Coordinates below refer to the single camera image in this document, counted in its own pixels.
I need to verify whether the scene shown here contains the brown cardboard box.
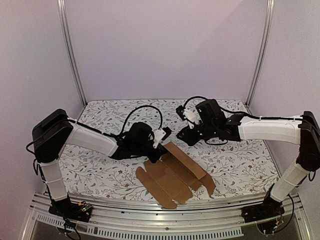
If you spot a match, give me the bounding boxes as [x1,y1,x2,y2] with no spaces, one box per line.
[135,142,216,209]

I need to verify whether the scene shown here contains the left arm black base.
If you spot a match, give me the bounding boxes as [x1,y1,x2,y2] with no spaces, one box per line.
[48,195,93,223]

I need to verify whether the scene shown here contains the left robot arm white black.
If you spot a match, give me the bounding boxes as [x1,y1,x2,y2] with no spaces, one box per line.
[32,109,171,217]

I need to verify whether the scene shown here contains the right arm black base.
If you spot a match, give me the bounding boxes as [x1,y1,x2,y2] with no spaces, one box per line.
[241,196,285,235]

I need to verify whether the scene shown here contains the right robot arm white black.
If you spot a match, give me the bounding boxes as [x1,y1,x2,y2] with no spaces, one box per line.
[175,97,320,218]

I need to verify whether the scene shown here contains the floral patterned table mat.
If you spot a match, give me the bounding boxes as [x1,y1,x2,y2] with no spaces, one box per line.
[51,100,279,209]

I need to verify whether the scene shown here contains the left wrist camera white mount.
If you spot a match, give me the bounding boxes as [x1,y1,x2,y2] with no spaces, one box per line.
[153,127,172,149]

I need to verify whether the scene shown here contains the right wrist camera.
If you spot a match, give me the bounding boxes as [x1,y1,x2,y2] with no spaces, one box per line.
[175,105,201,129]

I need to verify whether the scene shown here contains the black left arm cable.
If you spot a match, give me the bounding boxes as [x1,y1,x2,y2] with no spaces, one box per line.
[121,105,163,137]

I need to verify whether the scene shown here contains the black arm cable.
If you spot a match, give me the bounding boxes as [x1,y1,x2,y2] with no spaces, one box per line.
[183,96,305,122]
[121,105,163,137]

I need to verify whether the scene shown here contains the right aluminium corner post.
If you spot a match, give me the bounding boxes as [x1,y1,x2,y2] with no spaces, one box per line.
[245,0,275,108]

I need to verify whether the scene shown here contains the aluminium corner post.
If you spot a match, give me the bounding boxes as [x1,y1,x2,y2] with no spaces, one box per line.
[57,0,88,107]
[245,0,275,108]

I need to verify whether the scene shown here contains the aluminium front rail frame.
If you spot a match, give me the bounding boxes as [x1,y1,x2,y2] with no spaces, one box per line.
[19,193,313,240]

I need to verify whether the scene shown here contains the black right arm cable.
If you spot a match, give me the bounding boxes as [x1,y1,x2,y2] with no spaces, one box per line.
[183,96,305,122]

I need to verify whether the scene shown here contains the left aluminium corner post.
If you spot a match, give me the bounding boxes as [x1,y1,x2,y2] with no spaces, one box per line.
[57,0,88,107]

